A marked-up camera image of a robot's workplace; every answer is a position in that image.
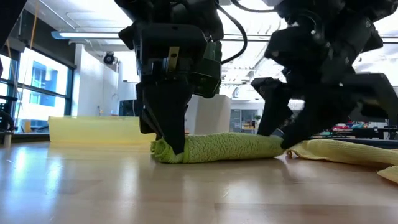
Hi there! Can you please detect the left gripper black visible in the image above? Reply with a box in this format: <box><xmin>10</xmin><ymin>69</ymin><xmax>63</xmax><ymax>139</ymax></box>
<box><xmin>118</xmin><ymin>22</ymin><xmax>208</xmax><ymax>156</ymax></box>

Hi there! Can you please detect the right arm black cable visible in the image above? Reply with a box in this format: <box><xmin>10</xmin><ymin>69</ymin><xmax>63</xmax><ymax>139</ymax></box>
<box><xmin>230</xmin><ymin>0</ymin><xmax>276</xmax><ymax>14</ymax></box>

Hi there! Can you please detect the long ceiling light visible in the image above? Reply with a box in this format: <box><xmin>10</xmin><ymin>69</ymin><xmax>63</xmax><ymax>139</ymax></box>
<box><xmin>50</xmin><ymin>30</ymin><xmax>138</xmax><ymax>40</ymax></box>

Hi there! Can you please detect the black monitor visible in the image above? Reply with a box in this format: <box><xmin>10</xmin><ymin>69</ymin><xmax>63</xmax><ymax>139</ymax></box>
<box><xmin>118</xmin><ymin>99</ymin><xmax>141</xmax><ymax>118</ymax></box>

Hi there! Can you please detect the black aluminium table frame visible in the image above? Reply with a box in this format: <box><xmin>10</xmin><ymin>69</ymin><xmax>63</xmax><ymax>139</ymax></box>
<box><xmin>0</xmin><ymin>130</ymin><xmax>398</xmax><ymax>149</ymax></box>

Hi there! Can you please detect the yellow microfiber towel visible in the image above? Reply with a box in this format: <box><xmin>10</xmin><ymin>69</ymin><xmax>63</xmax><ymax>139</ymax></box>
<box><xmin>285</xmin><ymin>138</ymin><xmax>398</xmax><ymax>185</ymax></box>

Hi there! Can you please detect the yellow power cord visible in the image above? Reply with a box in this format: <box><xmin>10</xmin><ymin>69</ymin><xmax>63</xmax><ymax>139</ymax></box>
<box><xmin>27</xmin><ymin>0</ymin><xmax>40</xmax><ymax>50</ymax></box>

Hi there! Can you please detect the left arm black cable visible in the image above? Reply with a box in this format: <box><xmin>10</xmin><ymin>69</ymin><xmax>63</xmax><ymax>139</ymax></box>
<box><xmin>214</xmin><ymin>1</ymin><xmax>249</xmax><ymax>65</ymax></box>

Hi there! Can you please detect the large window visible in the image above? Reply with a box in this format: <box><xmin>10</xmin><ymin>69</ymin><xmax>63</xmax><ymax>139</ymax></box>
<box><xmin>0</xmin><ymin>45</ymin><xmax>76</xmax><ymax>135</ymax></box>

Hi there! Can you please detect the black round lamp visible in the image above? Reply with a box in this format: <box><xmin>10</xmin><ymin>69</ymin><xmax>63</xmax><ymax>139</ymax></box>
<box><xmin>103</xmin><ymin>50</ymin><xmax>116</xmax><ymax>66</ymax></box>

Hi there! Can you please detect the yellow translucent plastic basket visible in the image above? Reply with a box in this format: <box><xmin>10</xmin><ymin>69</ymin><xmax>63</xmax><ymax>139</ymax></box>
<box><xmin>47</xmin><ymin>115</ymin><xmax>157</xmax><ymax>144</ymax></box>

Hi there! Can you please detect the green microfiber towel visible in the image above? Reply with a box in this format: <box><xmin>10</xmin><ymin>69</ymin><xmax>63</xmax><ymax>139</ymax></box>
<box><xmin>150</xmin><ymin>131</ymin><xmax>285</xmax><ymax>165</ymax></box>

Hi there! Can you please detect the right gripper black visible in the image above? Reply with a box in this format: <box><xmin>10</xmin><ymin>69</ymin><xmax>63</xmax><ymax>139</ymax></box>
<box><xmin>250</xmin><ymin>29</ymin><xmax>359</xmax><ymax>150</ymax></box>

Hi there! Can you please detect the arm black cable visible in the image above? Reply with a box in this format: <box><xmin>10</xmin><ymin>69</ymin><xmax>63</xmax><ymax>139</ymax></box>
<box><xmin>214</xmin><ymin>1</ymin><xmax>249</xmax><ymax>65</ymax></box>
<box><xmin>230</xmin><ymin>0</ymin><xmax>276</xmax><ymax>14</ymax></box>

